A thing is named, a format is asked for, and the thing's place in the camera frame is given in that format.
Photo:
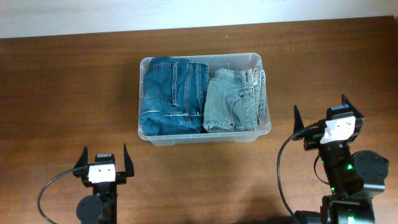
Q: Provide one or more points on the dark blue jeans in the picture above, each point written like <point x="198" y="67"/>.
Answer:
<point x="174" y="96"/>

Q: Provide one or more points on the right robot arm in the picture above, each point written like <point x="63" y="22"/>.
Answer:
<point x="354" y="178"/>

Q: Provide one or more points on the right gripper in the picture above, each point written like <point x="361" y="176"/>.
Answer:
<point x="349" y="111"/>

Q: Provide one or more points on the light blue jeans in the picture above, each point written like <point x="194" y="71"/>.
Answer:
<point x="235" y="100"/>

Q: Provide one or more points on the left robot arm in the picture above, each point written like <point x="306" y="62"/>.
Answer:
<point x="100" y="207"/>

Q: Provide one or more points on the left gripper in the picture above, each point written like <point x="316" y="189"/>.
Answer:
<point x="81" y="168"/>

